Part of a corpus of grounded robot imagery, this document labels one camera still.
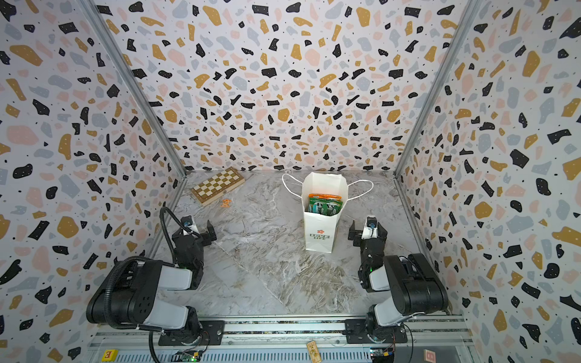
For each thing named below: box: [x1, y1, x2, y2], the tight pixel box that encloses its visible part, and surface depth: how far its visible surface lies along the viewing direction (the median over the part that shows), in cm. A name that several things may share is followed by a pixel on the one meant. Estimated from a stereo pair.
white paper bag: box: [281, 171, 374, 254], surface depth 87 cm
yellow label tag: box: [101, 349, 119, 363], surface depth 70 cm
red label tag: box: [423, 348, 436, 363], surface depth 71 cm
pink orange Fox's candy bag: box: [308, 193, 342, 201], surface depth 95 cm
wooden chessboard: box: [189, 166, 246, 207], surface depth 115 cm
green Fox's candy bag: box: [307, 197, 344, 217], surface depth 94 cm
